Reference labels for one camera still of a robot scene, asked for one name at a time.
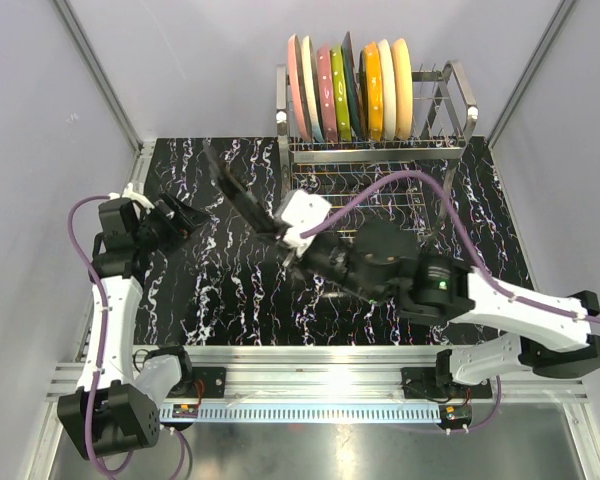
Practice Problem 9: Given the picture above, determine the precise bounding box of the cream and pink plate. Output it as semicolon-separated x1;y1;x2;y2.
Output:
287;34;311;142

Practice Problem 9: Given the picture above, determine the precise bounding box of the black marble mat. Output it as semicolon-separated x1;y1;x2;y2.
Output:
134;137;533;346

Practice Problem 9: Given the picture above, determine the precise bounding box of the black striped bottom plate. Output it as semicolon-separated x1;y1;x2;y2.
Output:
203;141;279;239

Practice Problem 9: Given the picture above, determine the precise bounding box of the right aluminium frame post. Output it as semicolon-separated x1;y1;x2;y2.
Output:
487;0;579;150

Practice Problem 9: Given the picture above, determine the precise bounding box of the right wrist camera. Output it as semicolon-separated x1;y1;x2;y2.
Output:
274;189;331;257

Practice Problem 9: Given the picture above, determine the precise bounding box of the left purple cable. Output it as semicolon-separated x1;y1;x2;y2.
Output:
67;196;189;476

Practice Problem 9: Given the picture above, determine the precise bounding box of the cream and blue plate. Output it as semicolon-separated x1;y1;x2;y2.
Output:
301;36;324;143

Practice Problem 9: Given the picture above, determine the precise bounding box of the white bear print plate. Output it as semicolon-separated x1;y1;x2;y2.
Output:
378;39;397;141

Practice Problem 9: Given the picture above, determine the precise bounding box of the steel dish rack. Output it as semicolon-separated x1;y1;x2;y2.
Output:
276;61;478;250

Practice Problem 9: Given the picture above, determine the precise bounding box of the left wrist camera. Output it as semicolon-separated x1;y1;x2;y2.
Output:
107;182;154;212

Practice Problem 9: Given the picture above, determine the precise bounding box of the aluminium mounting rail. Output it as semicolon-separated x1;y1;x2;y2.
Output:
45;345;588;404

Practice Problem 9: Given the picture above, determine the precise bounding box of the orange dotted scalloped plate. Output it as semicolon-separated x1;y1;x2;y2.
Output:
359;42;384;142

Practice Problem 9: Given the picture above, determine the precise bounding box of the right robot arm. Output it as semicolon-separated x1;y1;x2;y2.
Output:
277;220;600;399

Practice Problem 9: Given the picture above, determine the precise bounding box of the tan yellow plate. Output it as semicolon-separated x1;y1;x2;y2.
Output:
391;38;414;140

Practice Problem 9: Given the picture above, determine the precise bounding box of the teal plate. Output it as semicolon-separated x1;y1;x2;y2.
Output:
341;31;365;141

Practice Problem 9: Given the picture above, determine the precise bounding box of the left aluminium frame post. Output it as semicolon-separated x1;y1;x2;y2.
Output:
49;0;156;161

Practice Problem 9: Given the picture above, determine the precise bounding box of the green dotted scalloped plate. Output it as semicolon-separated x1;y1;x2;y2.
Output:
330;46;352;143

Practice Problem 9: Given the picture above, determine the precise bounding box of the pink dotted scalloped plate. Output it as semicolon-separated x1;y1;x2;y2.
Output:
316;44;339;144

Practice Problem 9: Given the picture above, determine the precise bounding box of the slotted cable duct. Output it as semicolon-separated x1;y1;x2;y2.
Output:
159;403;441;424

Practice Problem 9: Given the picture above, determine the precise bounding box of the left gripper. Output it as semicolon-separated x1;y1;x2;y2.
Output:
133;190;210;257

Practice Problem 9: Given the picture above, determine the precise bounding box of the aluminium frame post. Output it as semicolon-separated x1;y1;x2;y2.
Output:
49;0;156;161
487;0;579;150

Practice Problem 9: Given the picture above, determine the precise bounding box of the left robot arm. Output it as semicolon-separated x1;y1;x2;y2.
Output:
57;193;208;475

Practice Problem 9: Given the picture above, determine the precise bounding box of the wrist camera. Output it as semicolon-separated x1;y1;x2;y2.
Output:
274;189;331;257
107;182;154;212

